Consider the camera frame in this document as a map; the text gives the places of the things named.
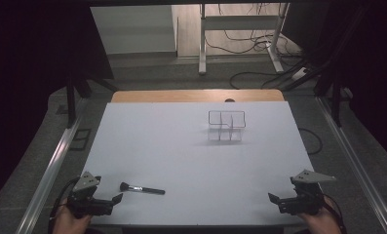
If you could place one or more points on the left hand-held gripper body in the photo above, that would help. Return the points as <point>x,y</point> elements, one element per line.
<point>84,203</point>

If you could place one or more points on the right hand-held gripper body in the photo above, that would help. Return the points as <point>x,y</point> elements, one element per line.
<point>306,201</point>

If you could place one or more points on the black makeup brush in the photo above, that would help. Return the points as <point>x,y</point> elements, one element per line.
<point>142,189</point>

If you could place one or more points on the clear acrylic organizer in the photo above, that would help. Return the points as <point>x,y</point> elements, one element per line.
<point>226,130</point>

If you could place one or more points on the person's left hand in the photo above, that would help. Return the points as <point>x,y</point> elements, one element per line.
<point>69,224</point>

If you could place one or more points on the person's right hand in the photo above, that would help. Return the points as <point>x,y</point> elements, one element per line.
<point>322,224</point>

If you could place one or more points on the white table cover sheet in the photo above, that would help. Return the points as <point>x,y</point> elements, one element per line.
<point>181,162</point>

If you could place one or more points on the black stand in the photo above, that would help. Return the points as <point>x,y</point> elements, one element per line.
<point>71,104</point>
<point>336,104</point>

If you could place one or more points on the wooden table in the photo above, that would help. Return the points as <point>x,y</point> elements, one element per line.
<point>181,96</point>

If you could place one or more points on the white power strip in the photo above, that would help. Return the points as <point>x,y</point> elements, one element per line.
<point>299,73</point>

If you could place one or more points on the black curtain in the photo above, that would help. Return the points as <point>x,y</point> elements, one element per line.
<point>35,65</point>
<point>369,65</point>

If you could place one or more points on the metal floor rail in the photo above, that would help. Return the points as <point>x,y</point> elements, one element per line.
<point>353,162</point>
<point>51,169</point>

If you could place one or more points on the white desk frame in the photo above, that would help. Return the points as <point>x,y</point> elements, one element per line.
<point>239,22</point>

